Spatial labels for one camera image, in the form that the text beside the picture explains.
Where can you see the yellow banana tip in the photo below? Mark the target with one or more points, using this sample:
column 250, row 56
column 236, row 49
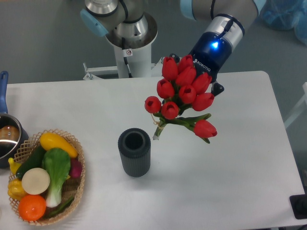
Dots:
column 14, row 166

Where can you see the green bok choy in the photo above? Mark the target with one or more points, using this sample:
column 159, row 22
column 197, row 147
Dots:
column 57, row 164

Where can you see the white frame at right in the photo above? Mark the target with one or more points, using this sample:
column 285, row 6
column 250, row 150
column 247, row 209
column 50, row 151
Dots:
column 297, row 109

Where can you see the dark green cucumber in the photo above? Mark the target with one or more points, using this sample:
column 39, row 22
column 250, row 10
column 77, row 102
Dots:
column 33, row 161

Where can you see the blue handled saucepan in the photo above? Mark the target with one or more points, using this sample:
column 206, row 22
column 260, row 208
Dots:
column 12, row 134

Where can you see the green bean pod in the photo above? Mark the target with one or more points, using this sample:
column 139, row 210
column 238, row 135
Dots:
column 60, row 208

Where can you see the purple radish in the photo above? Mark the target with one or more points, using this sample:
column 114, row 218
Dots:
column 76, row 169

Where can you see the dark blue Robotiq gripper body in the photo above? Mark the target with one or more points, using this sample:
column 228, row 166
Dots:
column 216, row 44

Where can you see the woven bamboo basket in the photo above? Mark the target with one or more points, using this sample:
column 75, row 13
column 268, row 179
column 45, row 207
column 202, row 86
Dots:
column 71, row 187

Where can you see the orange fruit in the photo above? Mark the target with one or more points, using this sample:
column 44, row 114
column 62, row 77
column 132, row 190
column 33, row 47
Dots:
column 32, row 207

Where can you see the yellow bell pepper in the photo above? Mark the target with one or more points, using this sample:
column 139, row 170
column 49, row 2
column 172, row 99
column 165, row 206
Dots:
column 16, row 190

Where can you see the cream round onion slice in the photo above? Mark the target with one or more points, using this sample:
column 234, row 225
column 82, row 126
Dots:
column 35, row 181

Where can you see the black device at edge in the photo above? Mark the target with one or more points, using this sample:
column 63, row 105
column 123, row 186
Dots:
column 299, row 206

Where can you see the yellow squash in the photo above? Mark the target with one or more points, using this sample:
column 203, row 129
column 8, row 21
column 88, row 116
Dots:
column 52, row 140

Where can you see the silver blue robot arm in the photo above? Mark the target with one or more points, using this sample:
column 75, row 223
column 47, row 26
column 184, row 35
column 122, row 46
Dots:
column 131, row 31

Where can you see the dark grey ribbed vase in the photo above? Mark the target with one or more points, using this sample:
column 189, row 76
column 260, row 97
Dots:
column 134, row 146

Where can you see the red tulip bouquet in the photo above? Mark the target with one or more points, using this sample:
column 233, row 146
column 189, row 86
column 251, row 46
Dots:
column 181, row 89

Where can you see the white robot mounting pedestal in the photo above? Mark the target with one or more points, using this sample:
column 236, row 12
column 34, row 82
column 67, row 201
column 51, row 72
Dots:
column 130, row 63

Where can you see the blue plastic bag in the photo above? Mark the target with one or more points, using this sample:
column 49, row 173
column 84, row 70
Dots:
column 286, row 15

